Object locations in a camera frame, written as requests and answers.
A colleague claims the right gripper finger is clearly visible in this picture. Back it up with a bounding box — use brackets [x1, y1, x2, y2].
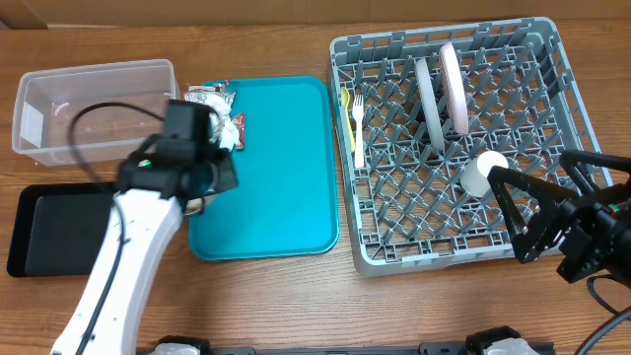
[486, 166, 581, 265]
[559, 150, 630, 194]

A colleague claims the grey bowl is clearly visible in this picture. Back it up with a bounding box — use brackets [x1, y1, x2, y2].
[184, 162, 219, 216]

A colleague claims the grey dishwasher rack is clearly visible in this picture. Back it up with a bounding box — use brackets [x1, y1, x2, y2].
[327, 17, 599, 277]

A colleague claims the white napkin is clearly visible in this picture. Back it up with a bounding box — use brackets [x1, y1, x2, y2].
[205, 93, 245, 151]

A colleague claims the white cup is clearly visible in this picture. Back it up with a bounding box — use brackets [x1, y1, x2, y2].
[460, 151, 509, 197]

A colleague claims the black plastic tray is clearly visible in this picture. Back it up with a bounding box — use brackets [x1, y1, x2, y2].
[7, 182, 113, 278]

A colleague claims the pink plate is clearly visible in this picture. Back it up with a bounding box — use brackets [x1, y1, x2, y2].
[439, 41, 469, 135]

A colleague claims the silver foil wrapper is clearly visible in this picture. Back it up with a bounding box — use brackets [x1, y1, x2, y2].
[183, 80, 236, 111]

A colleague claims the teal serving tray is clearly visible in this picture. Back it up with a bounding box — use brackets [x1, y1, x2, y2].
[188, 76, 339, 261]

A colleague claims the red ketchup packet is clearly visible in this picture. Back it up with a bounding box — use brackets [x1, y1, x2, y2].
[231, 113, 245, 150]

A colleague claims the white plastic fork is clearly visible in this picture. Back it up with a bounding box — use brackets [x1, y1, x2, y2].
[351, 94, 365, 169]

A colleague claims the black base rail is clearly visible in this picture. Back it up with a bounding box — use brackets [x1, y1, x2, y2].
[117, 339, 557, 355]

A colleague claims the yellow plastic spoon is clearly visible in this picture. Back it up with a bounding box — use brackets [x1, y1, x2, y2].
[340, 86, 356, 153]

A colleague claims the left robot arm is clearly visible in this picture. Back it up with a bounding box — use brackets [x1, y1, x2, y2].
[51, 100, 238, 354]

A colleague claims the grey plate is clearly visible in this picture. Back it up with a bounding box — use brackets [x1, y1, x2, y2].
[415, 57, 445, 151]

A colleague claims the clear plastic bin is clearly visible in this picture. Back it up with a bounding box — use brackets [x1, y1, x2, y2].
[12, 59, 181, 166]

